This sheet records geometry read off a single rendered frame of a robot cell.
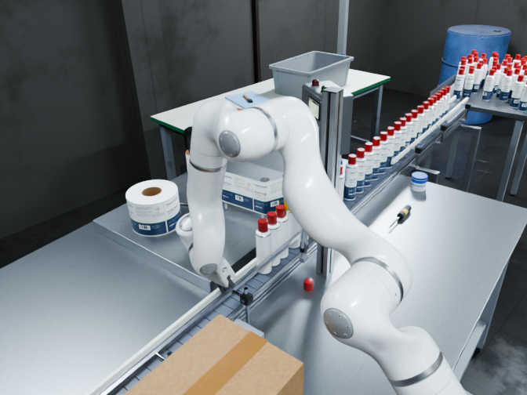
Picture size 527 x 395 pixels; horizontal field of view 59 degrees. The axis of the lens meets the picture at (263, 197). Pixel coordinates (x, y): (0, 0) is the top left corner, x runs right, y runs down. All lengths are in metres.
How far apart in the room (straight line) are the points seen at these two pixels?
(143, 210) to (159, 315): 0.43
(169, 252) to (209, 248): 0.61
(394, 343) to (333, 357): 0.51
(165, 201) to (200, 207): 0.66
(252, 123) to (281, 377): 0.51
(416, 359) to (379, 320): 0.12
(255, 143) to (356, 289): 0.33
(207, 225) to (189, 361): 0.32
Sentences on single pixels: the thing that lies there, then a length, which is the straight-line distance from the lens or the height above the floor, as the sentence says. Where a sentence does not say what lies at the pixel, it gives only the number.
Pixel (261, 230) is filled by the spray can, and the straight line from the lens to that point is 1.50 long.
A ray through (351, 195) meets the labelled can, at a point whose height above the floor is 0.91.
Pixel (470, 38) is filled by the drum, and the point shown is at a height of 0.91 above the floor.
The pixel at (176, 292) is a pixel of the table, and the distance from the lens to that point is 1.65.
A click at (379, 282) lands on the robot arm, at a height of 1.32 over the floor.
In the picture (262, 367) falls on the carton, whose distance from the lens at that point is 1.01.
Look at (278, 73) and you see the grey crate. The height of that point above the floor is 0.97.
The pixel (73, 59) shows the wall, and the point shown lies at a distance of 3.73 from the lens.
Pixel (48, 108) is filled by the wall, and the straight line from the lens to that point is 3.71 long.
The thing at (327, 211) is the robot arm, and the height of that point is 1.43.
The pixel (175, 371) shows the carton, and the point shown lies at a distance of 1.03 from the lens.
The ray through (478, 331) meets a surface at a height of 0.22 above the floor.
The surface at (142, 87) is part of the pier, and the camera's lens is 3.84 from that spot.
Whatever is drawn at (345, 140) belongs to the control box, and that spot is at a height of 1.33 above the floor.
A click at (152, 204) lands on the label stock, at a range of 1.78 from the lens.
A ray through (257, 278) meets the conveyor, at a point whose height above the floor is 0.88.
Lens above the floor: 1.90
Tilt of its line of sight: 30 degrees down
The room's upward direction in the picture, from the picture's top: 2 degrees counter-clockwise
